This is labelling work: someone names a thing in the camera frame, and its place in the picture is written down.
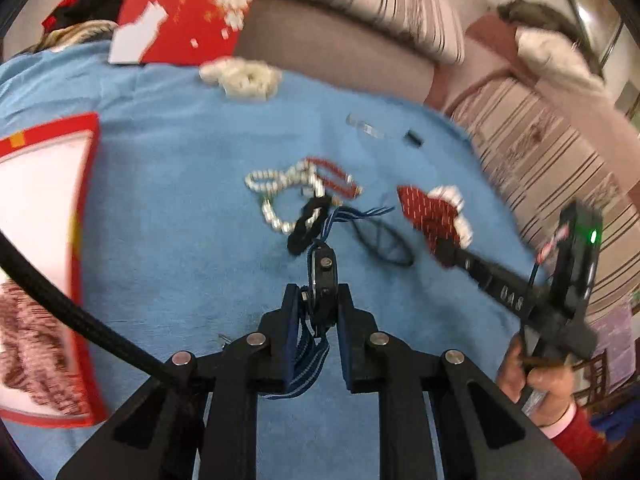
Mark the mauve bed headboard cushion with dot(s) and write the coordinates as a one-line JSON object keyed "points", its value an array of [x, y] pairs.
{"points": [[328, 46]]}

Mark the red white tray box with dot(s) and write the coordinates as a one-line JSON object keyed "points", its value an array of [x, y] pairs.
{"points": [[45, 174]]}

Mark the beige patterned blanket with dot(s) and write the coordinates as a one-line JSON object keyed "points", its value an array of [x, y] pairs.
{"points": [[60, 39]]}

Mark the red plaid scrunchie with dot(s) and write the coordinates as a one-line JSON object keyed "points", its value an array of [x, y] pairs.
{"points": [[33, 355]]}

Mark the brown fur white garment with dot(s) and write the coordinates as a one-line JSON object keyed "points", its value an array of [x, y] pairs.
{"points": [[553, 47]]}

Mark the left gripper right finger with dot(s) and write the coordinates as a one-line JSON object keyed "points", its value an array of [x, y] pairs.
{"points": [[440, 416]]}

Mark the right hand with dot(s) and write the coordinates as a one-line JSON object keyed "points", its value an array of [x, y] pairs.
{"points": [[556, 383]]}

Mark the red polka dot scrunchie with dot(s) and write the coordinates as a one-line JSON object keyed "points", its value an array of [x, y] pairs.
{"points": [[436, 214]]}

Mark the blue striped strap watch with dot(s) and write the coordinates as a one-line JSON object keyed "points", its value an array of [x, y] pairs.
{"points": [[320, 311]]}

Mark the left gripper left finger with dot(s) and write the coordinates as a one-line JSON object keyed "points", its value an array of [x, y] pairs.
{"points": [[197, 416]]}

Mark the small black clip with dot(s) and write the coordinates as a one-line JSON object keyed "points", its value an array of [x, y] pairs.
{"points": [[412, 138]]}

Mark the black red clothing pile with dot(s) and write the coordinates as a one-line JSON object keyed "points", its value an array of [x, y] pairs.
{"points": [[72, 12]]}

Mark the black cord phone charm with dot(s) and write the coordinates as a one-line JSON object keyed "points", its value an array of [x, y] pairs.
{"points": [[383, 242]]}

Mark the blue towel cloth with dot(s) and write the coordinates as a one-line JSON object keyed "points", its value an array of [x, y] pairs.
{"points": [[175, 252]]}

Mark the red box lid with cat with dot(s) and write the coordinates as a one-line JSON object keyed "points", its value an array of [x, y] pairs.
{"points": [[177, 32]]}

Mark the silver hair clip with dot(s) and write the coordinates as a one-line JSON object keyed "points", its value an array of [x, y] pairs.
{"points": [[365, 127]]}

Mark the cream white scrunchie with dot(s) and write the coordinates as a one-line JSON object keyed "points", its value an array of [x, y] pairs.
{"points": [[242, 79]]}

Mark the large pearl bracelet green bead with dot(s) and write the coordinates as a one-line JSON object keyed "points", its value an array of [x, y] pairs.
{"points": [[279, 197]]}

